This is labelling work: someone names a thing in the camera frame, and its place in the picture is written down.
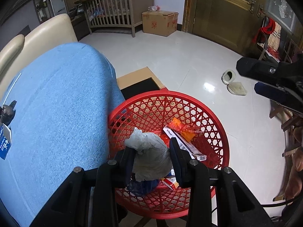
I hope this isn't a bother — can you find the red white cigarette box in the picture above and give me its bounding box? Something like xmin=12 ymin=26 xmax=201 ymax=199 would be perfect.
xmin=161 ymin=176 xmax=179 ymax=190

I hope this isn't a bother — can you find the beige slipper upright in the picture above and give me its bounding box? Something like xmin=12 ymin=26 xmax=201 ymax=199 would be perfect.
xmin=221 ymin=70 xmax=236 ymax=85

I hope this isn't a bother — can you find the white paper ball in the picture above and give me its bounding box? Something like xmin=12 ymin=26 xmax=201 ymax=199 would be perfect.
xmin=124 ymin=128 xmax=173 ymax=182

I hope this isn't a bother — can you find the beige slipper flat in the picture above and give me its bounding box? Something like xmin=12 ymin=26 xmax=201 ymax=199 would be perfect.
xmin=227 ymin=82 xmax=247 ymax=96

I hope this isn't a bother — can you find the wooden baby crib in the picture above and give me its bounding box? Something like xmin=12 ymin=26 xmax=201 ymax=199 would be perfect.
xmin=75 ymin=0 xmax=155 ymax=37

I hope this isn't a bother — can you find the red plastic mesh basket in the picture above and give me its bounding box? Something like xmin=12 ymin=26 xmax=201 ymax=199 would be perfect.
xmin=108 ymin=88 xmax=230 ymax=219

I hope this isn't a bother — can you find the cream leather sofa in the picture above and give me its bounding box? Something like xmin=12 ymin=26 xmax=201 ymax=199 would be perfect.
xmin=1 ymin=14 xmax=77 ymax=96

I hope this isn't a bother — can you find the flat cardboard box on floor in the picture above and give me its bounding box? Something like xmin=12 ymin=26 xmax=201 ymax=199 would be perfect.
xmin=117 ymin=67 xmax=166 ymax=100

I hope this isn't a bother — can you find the brown cardboard box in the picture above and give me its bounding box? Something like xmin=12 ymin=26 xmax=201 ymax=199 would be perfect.
xmin=142 ymin=10 xmax=179 ymax=37

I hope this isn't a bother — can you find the blue toothpaste box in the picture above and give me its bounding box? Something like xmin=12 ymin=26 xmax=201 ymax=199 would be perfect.
xmin=0 ymin=124 xmax=12 ymax=160

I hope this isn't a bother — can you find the blue table cloth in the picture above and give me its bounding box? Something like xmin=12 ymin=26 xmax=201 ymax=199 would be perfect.
xmin=1 ymin=43 xmax=124 ymax=226

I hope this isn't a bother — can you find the clothes rack with garments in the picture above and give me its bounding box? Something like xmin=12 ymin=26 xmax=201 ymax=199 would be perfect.
xmin=252 ymin=16 xmax=302 ymax=64

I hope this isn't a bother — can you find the blue plastic wrapper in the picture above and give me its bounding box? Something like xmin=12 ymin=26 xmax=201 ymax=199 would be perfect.
xmin=127 ymin=179 xmax=159 ymax=196

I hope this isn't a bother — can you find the white air conditioner unit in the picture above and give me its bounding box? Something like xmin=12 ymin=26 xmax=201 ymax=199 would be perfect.
xmin=50 ymin=0 xmax=67 ymax=16

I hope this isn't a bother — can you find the golden wooden door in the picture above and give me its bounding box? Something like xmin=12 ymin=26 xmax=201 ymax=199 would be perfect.
xmin=182 ymin=0 xmax=302 ymax=58

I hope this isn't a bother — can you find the black plastic bag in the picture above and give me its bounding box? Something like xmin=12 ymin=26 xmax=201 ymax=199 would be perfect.
xmin=1 ymin=100 xmax=17 ymax=126

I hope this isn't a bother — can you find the orange wrapper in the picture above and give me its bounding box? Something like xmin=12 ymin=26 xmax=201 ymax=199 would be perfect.
xmin=167 ymin=117 xmax=202 ymax=142

